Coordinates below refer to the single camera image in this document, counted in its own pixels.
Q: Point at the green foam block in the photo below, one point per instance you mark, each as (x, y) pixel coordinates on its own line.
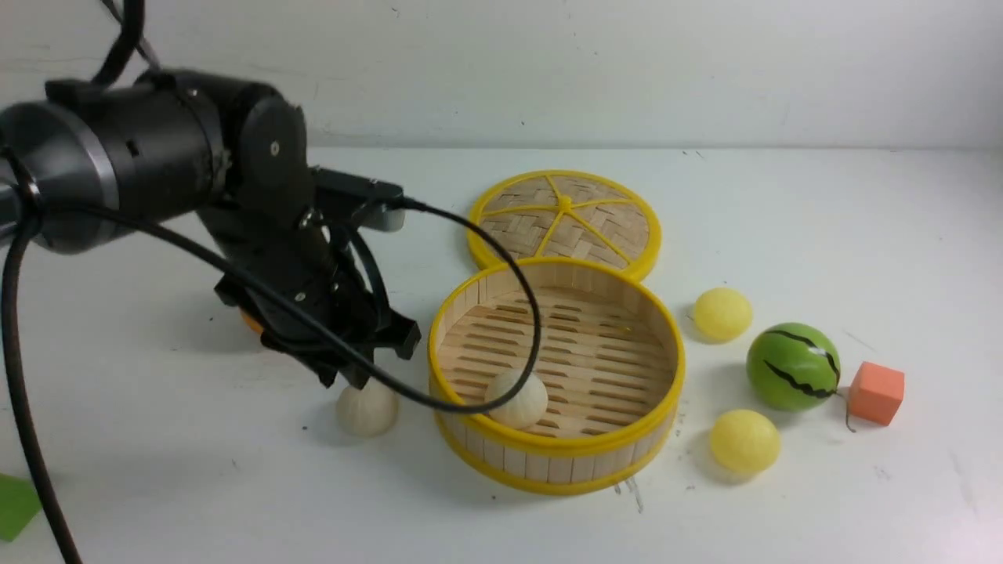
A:
(19, 504)

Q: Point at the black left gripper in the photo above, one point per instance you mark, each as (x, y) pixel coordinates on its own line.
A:
(327, 272)

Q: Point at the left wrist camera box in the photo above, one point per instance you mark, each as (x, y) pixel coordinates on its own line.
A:
(357, 201)

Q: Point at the yellow bun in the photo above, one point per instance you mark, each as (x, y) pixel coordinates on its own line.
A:
(744, 442)
(722, 314)

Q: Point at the orange foam cube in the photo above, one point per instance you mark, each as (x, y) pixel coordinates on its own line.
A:
(876, 393)

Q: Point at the green toy watermelon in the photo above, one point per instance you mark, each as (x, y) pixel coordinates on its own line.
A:
(793, 367)

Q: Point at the orange toy tangerine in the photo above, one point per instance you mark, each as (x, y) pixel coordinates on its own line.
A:
(251, 322)

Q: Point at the white bun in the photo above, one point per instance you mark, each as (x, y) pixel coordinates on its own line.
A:
(526, 408)
(367, 412)

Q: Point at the yellow woven steamer lid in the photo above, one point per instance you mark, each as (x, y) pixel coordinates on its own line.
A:
(572, 214)

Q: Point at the yellow bamboo steamer tray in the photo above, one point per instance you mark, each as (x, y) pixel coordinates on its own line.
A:
(611, 356)

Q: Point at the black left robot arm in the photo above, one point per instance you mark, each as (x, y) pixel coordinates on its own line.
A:
(231, 151)

